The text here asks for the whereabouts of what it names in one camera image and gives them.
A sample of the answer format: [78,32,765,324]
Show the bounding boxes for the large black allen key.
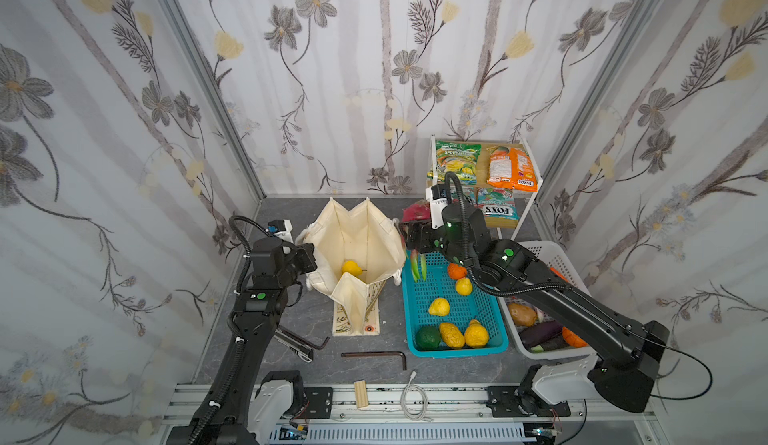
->
[340,350,408,371]

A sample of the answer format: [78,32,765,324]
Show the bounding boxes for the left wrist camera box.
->
[266,219,294,243]

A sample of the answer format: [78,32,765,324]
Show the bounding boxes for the white coiled cable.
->
[399,370,434,423]

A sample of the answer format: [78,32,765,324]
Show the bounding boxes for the Fox's mint blossom candy bag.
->
[477,187,519,221]

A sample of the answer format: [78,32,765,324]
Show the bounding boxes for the small yellow lemon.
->
[455,277,473,296]

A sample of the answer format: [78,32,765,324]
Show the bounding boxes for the orange tangerine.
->
[446,263,468,281]

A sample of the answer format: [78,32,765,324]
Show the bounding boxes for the white wooden shelf rack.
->
[425,136,543,241]

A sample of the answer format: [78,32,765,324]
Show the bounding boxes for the green lemon candy bag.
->
[427,140,482,185]

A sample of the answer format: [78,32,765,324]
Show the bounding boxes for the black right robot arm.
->
[399,203,669,413]

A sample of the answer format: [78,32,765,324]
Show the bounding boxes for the teal plastic basket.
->
[401,252,509,358]

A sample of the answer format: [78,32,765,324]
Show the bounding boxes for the floral canvas tote bag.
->
[297,199,405,336]

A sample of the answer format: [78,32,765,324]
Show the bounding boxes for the black metal clamp tool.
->
[274,326,330,363]

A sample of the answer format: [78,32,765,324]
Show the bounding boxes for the green avocado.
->
[415,325,442,352]

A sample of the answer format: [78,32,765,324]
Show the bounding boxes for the brown potato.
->
[507,303,538,327]

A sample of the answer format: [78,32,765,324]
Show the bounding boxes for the large yellow citrus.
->
[464,319,490,349]

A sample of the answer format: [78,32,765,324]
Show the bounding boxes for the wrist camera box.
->
[425,182,449,213]
[266,219,294,243]

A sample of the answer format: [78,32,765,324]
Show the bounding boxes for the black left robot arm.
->
[166,236,317,444]

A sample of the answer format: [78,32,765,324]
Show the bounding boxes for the purple eggplant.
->
[519,321,567,353]

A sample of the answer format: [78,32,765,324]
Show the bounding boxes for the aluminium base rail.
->
[160,382,601,445]

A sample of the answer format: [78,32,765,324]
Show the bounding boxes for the orange pumpkin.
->
[561,327,588,348]

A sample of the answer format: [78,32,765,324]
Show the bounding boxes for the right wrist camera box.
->
[425,182,449,213]

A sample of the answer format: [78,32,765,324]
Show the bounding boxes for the white plastic basket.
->
[498,240,596,362]

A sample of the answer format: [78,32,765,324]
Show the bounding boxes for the orange candy bag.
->
[486,145,538,193]

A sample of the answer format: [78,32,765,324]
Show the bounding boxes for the small wooden block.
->
[353,380,369,409]

